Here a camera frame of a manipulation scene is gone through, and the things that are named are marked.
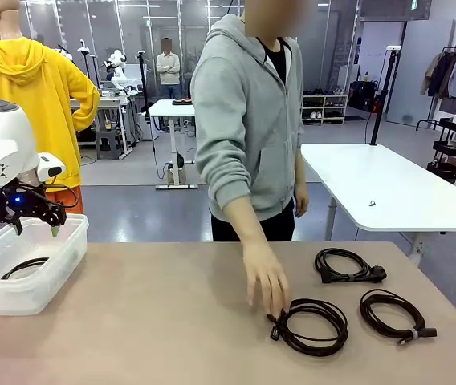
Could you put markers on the black clothes rack with garments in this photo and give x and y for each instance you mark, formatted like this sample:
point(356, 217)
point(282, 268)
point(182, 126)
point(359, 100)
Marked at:
point(453, 76)

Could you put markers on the grey step stool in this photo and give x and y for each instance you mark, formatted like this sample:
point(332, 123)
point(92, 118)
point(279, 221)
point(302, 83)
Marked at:
point(109, 144)

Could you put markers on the black box with red buttons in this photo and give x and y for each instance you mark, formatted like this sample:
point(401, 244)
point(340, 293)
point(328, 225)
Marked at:
point(180, 102)

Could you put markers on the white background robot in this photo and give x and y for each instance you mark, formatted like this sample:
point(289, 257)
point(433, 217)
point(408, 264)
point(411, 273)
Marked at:
point(117, 68)

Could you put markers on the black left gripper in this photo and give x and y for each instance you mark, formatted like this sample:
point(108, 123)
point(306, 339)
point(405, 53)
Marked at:
point(31, 202)

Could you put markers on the black pole stand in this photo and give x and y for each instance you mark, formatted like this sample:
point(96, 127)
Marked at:
point(377, 120)

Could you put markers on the person's right forearm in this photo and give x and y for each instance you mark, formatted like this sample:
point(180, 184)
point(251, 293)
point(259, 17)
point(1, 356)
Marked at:
point(244, 224)

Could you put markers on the black bags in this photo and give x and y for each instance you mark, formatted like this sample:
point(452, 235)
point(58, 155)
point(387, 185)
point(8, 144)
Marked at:
point(364, 96)

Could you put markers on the black utility cart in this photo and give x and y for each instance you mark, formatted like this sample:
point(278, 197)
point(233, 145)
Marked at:
point(450, 146)

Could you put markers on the white standing desk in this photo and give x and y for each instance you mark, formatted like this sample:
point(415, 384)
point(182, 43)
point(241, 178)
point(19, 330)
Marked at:
point(168, 107)

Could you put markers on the man in beige sweater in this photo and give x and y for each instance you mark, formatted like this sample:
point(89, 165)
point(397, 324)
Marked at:
point(168, 68)

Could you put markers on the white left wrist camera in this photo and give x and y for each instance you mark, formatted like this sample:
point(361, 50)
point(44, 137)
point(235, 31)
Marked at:
point(47, 164)

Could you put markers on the person's left forearm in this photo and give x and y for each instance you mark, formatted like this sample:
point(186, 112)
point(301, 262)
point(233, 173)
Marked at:
point(300, 172)

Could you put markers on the wooden shoe rack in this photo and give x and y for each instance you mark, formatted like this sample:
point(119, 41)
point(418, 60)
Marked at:
point(323, 106)

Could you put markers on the person in grey hoodie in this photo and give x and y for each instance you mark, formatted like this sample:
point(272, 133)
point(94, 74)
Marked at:
point(244, 140)

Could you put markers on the clear plastic storage container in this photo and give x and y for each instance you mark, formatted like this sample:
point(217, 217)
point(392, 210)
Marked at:
point(51, 288)

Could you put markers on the white lab workbench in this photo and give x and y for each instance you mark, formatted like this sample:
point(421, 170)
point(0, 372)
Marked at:
point(107, 102)

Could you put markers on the person's left hand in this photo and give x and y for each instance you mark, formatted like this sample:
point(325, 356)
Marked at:
point(301, 200)

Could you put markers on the mannequin in yellow hoodie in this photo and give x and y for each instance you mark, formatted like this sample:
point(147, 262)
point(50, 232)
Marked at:
point(51, 100)

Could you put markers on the person's right hand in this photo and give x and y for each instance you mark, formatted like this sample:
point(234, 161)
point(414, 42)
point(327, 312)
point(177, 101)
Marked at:
point(266, 272)

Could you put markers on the white side table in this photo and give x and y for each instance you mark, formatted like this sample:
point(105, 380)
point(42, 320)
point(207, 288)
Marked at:
point(392, 188)

